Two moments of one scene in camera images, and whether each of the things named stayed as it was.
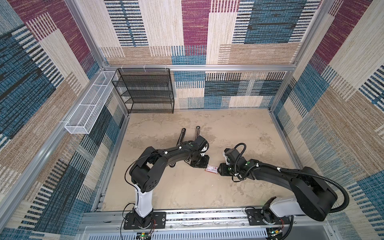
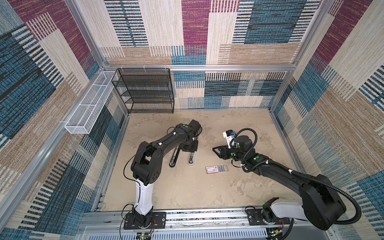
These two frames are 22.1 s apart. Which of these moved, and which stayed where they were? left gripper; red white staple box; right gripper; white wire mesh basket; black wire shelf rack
Moved: left gripper; right gripper
Stayed: red white staple box; black wire shelf rack; white wire mesh basket
